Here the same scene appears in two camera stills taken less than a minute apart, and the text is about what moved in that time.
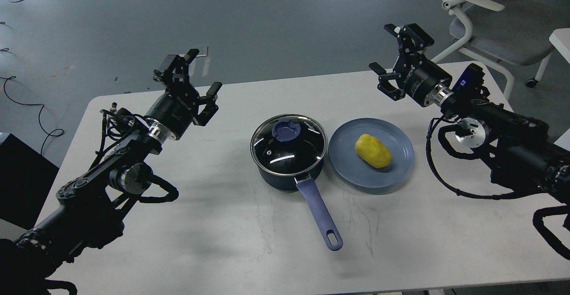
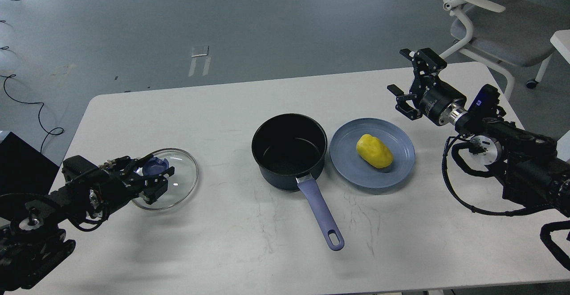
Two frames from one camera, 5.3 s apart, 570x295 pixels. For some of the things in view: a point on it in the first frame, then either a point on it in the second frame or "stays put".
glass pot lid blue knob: x=286 y=131 to x=154 y=166
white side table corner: x=560 y=38 stays put
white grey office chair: x=494 y=23 stays put
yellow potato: x=373 y=151 stays put
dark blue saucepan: x=287 y=146 stays put
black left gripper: x=176 y=109 to x=127 y=181
